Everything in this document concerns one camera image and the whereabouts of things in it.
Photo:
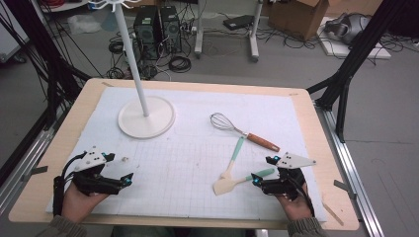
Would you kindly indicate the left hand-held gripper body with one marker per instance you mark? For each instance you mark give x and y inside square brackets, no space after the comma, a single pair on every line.
[95,184]

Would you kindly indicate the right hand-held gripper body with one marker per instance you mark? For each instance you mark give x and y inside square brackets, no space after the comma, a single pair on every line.
[285,186]

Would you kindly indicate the white hook stand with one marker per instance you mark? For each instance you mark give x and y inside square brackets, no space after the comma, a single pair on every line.
[158,118]

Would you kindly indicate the person's right hand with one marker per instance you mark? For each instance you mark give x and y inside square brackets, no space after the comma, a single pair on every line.
[296,209]

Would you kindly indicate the person's left hand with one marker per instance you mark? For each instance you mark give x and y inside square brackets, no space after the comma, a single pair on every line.
[79,205]

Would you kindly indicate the grey metal clamp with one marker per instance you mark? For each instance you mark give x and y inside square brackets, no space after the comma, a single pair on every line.
[344,187]
[36,172]

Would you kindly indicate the white grid mat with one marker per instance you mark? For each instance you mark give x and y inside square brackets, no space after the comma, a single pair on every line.
[184,171]

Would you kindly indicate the brown tape piece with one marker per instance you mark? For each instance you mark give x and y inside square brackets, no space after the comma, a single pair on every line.
[107,84]

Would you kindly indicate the white desk leg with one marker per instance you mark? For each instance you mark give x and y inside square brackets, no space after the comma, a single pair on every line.
[198,29]
[254,33]

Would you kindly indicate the white foam board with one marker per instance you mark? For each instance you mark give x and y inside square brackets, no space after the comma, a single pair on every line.
[339,49]

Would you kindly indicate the black computer tower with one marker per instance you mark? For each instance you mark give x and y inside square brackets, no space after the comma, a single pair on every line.
[146,33]
[171,29]

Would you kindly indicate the clear plastic bag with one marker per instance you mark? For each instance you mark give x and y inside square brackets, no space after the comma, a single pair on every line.
[84,23]

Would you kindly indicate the black flat device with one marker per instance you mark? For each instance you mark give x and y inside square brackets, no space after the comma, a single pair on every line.
[237,21]

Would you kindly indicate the cardboard box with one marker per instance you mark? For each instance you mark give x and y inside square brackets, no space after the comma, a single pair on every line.
[296,18]

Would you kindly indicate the grey helmet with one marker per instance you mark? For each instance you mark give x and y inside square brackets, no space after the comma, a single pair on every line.
[349,28]

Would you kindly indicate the white cabinet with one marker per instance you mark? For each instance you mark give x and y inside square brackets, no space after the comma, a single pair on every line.
[10,39]

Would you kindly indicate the aluminium rail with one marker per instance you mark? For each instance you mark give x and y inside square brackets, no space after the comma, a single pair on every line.
[19,168]
[349,164]

